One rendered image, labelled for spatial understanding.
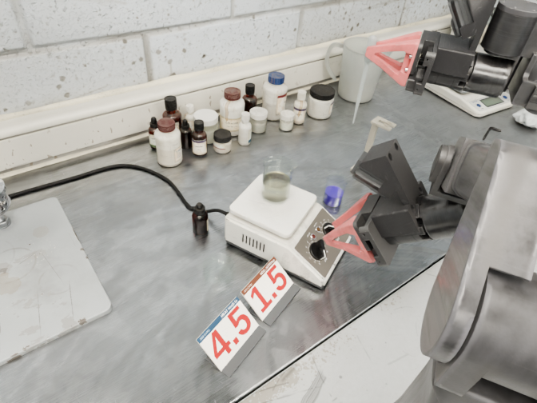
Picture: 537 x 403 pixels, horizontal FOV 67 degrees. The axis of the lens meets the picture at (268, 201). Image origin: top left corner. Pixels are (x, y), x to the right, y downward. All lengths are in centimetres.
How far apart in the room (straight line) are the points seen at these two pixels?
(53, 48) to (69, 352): 57
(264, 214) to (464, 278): 50
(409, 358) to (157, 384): 37
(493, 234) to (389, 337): 48
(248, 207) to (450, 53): 38
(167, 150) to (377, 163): 52
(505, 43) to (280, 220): 41
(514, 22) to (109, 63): 74
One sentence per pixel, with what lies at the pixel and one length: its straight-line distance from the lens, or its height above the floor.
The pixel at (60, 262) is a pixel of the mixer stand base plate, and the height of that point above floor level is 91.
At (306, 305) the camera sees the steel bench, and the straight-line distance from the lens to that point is 68.
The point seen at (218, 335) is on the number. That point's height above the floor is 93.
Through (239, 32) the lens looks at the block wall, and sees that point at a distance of 109.
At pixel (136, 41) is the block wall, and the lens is 97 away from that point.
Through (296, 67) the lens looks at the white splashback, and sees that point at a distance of 120.
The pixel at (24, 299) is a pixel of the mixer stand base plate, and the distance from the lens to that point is 74.
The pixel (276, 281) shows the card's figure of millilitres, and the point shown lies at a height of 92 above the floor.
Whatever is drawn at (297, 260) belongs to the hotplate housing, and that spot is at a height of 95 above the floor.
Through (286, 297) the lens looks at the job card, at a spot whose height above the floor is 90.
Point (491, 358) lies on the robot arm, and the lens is 23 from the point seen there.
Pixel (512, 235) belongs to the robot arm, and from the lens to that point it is 23.
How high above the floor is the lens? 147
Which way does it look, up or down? 43 degrees down
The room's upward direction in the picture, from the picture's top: 6 degrees clockwise
